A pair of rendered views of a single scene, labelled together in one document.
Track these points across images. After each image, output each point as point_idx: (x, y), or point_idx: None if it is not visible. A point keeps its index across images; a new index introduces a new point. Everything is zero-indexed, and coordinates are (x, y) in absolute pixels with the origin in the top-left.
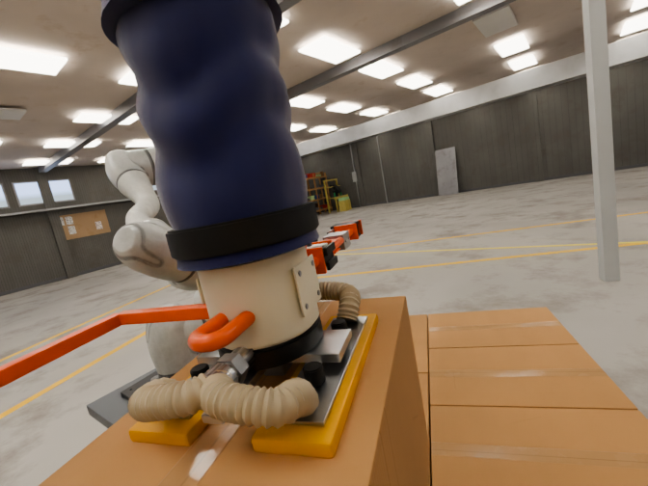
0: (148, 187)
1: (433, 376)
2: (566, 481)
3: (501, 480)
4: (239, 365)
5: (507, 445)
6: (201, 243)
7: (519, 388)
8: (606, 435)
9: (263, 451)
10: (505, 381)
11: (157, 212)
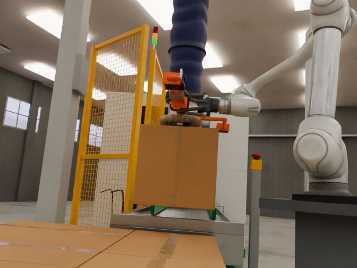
0: (298, 49)
1: (96, 250)
2: (64, 227)
3: (94, 229)
4: None
5: (77, 232)
6: None
7: (24, 239)
8: (14, 228)
9: None
10: (27, 242)
11: (280, 69)
